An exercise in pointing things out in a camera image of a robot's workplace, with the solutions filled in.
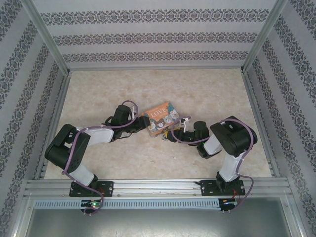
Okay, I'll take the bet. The aluminium frame corner post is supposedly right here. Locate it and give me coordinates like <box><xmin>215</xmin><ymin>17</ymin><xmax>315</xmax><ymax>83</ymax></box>
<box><xmin>20</xmin><ymin>0</ymin><xmax>72</xmax><ymax>75</ymax></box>
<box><xmin>241</xmin><ymin>0</ymin><xmax>289</xmax><ymax>72</ymax></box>

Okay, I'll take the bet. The slotted grey cable duct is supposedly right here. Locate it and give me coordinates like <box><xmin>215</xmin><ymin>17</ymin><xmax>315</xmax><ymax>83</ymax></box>
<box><xmin>33</xmin><ymin>198</ymin><xmax>221</xmax><ymax>211</ymax></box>

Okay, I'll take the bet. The small controller circuit board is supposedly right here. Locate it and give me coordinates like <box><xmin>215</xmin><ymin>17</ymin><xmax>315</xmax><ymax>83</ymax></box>
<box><xmin>220</xmin><ymin>197</ymin><xmax>238</xmax><ymax>206</ymax></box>
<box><xmin>80</xmin><ymin>199</ymin><xmax>103</xmax><ymax>208</ymax></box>

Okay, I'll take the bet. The orange LOVE printed tin box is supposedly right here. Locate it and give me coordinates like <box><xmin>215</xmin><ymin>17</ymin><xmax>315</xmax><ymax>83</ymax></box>
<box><xmin>144</xmin><ymin>100</ymin><xmax>181</xmax><ymax>138</ymax></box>

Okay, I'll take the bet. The grey sheet metal panel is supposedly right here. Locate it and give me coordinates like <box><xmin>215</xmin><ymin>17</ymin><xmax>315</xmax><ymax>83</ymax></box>
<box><xmin>23</xmin><ymin>196</ymin><xmax>301</xmax><ymax>237</ymax></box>

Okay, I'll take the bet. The aluminium table side rail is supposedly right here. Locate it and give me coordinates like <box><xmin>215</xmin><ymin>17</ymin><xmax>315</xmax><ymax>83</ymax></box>
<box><xmin>36</xmin><ymin>70</ymin><xmax>72</xmax><ymax>179</ymax></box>
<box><xmin>240</xmin><ymin>68</ymin><xmax>281</xmax><ymax>178</ymax></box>

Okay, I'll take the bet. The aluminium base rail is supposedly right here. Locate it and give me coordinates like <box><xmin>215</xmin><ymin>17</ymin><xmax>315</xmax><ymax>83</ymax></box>
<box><xmin>24</xmin><ymin>178</ymin><xmax>291</xmax><ymax>198</ymax></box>

